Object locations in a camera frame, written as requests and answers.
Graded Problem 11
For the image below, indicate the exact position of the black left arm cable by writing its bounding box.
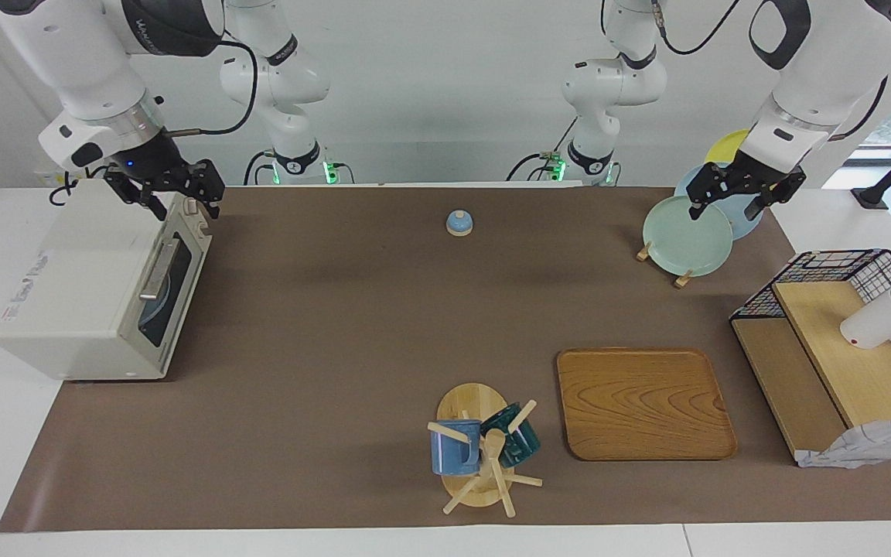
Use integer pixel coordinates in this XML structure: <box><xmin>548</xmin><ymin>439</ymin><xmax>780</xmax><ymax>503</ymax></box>
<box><xmin>650</xmin><ymin>0</ymin><xmax>744</xmax><ymax>56</ymax></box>

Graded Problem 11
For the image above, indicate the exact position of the pale green plate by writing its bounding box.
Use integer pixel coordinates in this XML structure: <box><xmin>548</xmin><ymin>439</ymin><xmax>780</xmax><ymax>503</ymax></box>
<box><xmin>642</xmin><ymin>195</ymin><xmax>734</xmax><ymax>278</ymax></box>

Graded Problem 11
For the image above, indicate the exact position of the yellow plate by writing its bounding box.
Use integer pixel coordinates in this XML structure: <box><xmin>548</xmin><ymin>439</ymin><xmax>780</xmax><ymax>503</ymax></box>
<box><xmin>705</xmin><ymin>128</ymin><xmax>752</xmax><ymax>165</ymax></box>

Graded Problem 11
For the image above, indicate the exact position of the blue mug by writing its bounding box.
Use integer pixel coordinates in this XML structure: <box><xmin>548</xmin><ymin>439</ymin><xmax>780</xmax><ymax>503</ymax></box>
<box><xmin>430</xmin><ymin>419</ymin><xmax>483</xmax><ymax>477</ymax></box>

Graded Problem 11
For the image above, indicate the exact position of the wood and wire shelf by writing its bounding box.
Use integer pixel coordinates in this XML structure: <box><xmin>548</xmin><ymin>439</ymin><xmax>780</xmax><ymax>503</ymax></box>
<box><xmin>729</xmin><ymin>249</ymin><xmax>891</xmax><ymax>469</ymax></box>

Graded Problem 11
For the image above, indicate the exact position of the wooden plate rack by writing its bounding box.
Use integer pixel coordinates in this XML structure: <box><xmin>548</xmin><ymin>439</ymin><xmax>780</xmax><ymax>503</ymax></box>
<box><xmin>636</xmin><ymin>241</ymin><xmax>695</xmax><ymax>289</ymax></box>

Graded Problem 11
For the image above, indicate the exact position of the brown table mat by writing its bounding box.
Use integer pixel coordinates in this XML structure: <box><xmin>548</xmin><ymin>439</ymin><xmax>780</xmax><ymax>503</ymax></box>
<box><xmin>0</xmin><ymin>186</ymin><xmax>891</xmax><ymax>533</ymax></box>

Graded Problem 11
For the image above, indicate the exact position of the white cup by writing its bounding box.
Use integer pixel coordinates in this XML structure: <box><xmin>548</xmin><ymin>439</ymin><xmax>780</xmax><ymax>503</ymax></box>
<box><xmin>839</xmin><ymin>288</ymin><xmax>891</xmax><ymax>350</ymax></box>

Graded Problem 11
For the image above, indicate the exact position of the light blue racked plate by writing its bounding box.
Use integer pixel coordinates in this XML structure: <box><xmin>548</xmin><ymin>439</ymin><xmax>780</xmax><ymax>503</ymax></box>
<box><xmin>674</xmin><ymin>162</ymin><xmax>765</xmax><ymax>241</ymax></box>

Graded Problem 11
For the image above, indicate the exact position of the wooden mug tree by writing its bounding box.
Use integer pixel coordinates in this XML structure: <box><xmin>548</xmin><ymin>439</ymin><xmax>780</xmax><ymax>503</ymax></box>
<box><xmin>427</xmin><ymin>382</ymin><xmax>544</xmax><ymax>518</ymax></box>

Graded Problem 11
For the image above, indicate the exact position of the dark green mug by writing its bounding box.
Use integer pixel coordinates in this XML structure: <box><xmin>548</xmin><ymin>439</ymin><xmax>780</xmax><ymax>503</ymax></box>
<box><xmin>480</xmin><ymin>402</ymin><xmax>541</xmax><ymax>470</ymax></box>

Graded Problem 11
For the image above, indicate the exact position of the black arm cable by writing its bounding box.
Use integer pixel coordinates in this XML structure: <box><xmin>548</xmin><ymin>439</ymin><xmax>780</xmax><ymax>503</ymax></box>
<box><xmin>650</xmin><ymin>0</ymin><xmax>744</xmax><ymax>56</ymax></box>
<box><xmin>167</xmin><ymin>35</ymin><xmax>261</xmax><ymax>138</ymax></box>

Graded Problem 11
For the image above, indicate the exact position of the light blue ribbed plate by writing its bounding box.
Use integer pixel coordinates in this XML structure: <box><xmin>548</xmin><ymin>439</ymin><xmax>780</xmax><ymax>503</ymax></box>
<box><xmin>141</xmin><ymin>306</ymin><xmax>173</xmax><ymax>347</ymax></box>

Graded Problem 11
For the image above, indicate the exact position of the wooden serving tray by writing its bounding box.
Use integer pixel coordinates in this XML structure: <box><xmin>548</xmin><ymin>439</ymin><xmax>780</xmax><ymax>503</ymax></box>
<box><xmin>556</xmin><ymin>347</ymin><xmax>739</xmax><ymax>462</ymax></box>

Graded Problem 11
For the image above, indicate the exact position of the cream toaster oven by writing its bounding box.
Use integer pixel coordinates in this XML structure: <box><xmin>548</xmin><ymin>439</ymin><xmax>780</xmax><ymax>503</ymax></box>
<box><xmin>0</xmin><ymin>179</ymin><xmax>213</xmax><ymax>381</ymax></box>

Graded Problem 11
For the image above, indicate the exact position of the black base cable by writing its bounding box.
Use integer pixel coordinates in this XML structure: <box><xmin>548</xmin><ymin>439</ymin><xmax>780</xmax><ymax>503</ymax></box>
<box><xmin>243</xmin><ymin>151</ymin><xmax>278</xmax><ymax>186</ymax></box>
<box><xmin>506</xmin><ymin>116</ymin><xmax>579</xmax><ymax>183</ymax></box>

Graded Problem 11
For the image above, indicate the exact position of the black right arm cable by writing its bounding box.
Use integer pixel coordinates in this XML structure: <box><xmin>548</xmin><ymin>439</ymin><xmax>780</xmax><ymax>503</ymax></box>
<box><xmin>167</xmin><ymin>35</ymin><xmax>261</xmax><ymax>138</ymax></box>

